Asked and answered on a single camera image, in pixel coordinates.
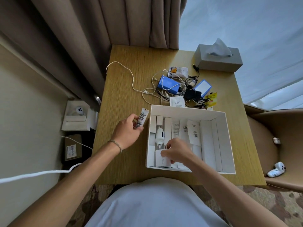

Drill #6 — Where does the person's right hand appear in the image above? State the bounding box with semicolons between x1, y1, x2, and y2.
160;138;197;167

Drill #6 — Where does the person's left hand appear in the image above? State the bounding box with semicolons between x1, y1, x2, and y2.
110;113;144;152

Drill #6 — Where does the small white square packet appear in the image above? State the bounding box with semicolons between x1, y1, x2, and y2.
155;148;172;168

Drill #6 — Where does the white charger blue print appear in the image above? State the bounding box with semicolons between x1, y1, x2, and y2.
155;126;165;149

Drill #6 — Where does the white cardboard box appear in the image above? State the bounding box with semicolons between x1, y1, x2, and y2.
146;105;236;175

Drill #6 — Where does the white square sachet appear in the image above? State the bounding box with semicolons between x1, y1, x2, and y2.
169;96;186;108

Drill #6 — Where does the black power adapter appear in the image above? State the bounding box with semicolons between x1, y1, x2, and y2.
184;88;202;101

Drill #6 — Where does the yellow tea bag packet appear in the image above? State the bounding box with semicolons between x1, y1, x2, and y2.
205;92;218;109

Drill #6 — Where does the blue power bank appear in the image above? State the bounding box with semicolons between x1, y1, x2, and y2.
157;75;183;95

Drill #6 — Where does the blue and white small box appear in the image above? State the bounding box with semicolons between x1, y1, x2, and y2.
194;79;213;98

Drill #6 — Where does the long white charging cable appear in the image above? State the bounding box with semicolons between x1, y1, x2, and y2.
105;61;164;106

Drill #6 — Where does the clear packet orange print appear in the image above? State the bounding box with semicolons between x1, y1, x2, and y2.
169;66;189;79

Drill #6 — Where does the black adapter cable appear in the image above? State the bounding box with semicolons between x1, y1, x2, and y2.
183;64;211;108

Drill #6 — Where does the person's right forearm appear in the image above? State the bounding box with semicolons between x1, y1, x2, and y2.
188;158;288;227

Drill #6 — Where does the person's left forearm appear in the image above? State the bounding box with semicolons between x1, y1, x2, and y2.
8;140;122;227

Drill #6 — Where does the wooden table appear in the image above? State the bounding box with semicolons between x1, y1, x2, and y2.
92;44;267;186

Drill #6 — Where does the brown cardboard box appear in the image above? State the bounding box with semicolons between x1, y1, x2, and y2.
64;134;83;162

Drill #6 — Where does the white shirt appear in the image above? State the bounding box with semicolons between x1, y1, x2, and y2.
85;177;229;227

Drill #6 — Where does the brown leather chair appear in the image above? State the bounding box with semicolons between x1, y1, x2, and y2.
244;104;303;193

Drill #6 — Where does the grey tissue box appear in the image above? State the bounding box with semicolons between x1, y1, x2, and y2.
194;44;244;73

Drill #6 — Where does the white game controller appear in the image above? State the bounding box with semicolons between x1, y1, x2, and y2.
267;161;286;178

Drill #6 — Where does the beige curtain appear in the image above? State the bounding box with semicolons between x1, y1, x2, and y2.
0;0;188;109

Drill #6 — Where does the white tissue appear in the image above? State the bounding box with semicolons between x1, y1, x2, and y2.
206;38;233;57

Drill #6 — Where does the white sheer curtain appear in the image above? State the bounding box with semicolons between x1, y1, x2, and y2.
178;0;303;111

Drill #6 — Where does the thin wrist bracelet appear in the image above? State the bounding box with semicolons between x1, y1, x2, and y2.
108;140;122;153

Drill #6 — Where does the wall socket panel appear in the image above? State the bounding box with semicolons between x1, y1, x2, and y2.
61;100;99;132

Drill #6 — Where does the thin white floor cable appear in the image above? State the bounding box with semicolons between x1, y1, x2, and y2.
60;136;93;150

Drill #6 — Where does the thick white cord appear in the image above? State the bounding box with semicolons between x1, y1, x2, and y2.
0;163;82;184

